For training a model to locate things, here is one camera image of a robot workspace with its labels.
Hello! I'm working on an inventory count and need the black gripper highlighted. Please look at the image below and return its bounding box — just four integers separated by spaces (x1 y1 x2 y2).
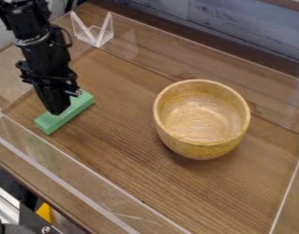
13 42 82 116

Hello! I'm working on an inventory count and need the green rectangular block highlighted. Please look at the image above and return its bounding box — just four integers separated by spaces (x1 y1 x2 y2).
34 90 94 135

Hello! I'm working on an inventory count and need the brown wooden bowl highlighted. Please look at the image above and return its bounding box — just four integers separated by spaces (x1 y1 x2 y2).
152 80 249 160

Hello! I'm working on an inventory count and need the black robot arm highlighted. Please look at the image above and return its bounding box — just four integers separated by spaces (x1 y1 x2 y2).
0 0 78 115

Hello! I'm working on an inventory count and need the yellow sticker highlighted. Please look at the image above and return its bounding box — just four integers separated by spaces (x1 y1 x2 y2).
36 203 52 223

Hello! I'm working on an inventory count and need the clear acrylic corner bracket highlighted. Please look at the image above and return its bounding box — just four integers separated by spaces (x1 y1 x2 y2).
69 12 113 48

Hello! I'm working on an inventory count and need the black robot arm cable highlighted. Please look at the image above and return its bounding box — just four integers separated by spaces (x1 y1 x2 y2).
49 26 74 49

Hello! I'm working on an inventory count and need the clear acrylic tray wall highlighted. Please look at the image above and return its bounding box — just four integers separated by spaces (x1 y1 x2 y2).
0 5 299 234

